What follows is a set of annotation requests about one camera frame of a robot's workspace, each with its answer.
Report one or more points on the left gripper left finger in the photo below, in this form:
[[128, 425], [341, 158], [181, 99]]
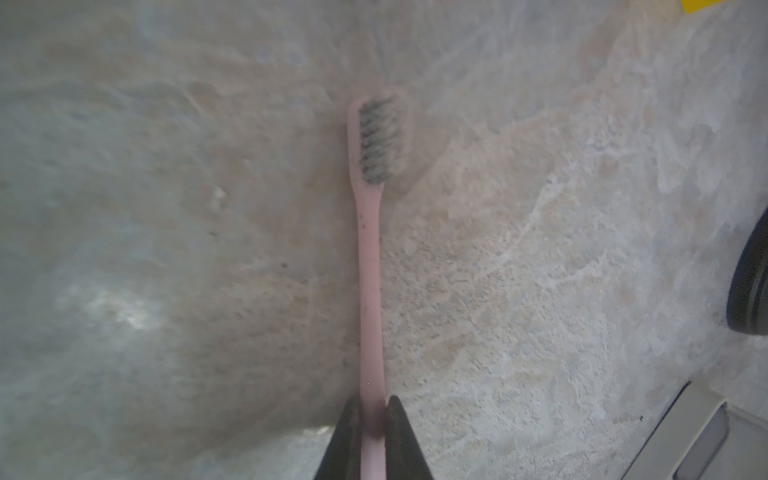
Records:
[[342, 457]]

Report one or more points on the black microphone stand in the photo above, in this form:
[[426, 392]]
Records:
[[746, 310]]

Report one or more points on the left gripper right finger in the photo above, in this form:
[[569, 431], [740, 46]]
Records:
[[404, 457]]

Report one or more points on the pink toothbrush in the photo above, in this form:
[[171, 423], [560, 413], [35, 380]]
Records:
[[374, 147]]

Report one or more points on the yellow triangular block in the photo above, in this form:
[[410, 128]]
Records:
[[691, 6]]

